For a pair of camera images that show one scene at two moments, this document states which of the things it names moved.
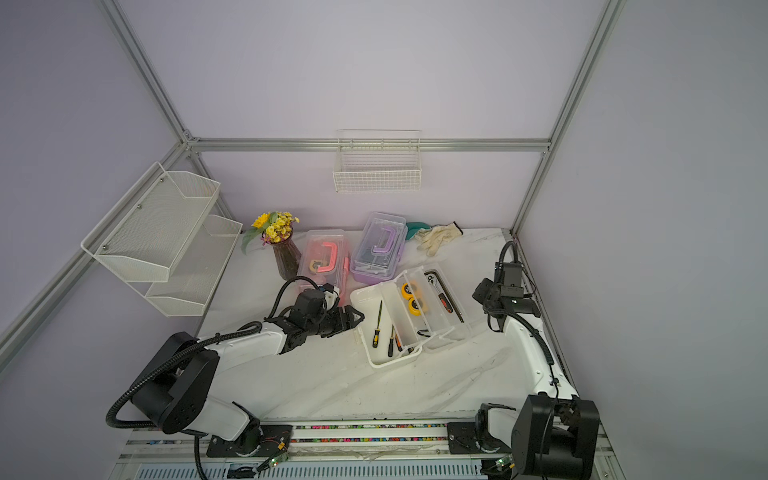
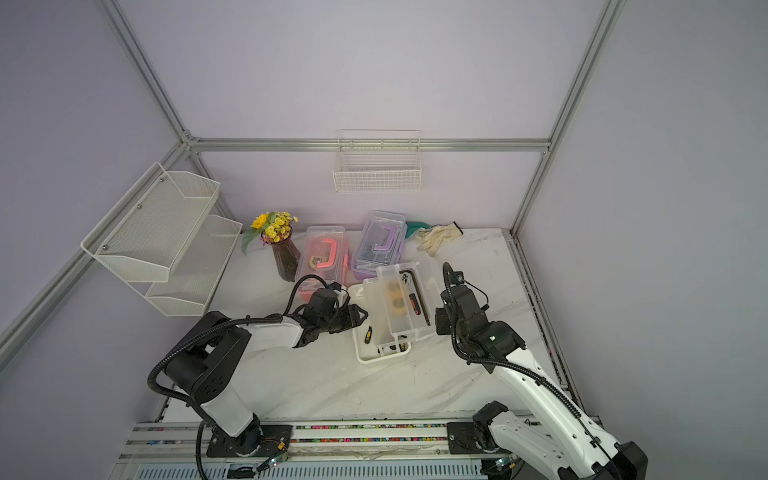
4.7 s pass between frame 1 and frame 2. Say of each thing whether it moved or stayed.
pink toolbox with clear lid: stayed
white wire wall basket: stayed
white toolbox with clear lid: moved
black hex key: moved
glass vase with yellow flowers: stayed
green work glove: stayed
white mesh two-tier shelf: stayed
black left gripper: stayed
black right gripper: moved
